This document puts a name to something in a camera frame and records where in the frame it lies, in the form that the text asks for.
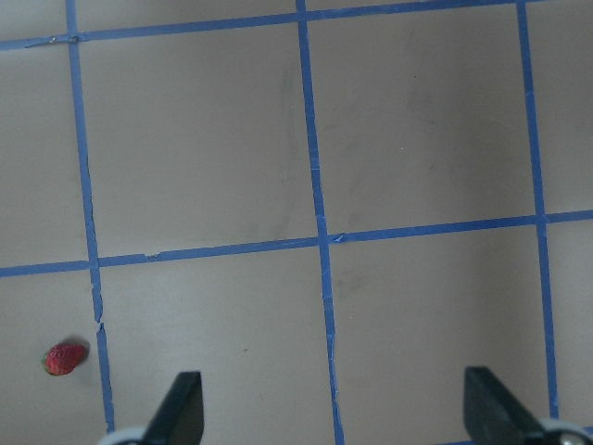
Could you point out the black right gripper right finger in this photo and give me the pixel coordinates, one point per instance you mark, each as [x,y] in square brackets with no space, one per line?
[493,415]

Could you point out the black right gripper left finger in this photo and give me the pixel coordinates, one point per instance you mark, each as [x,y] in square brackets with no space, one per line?
[180,417]

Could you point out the red strawberry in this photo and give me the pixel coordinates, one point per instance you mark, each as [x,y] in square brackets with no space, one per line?
[62,358]

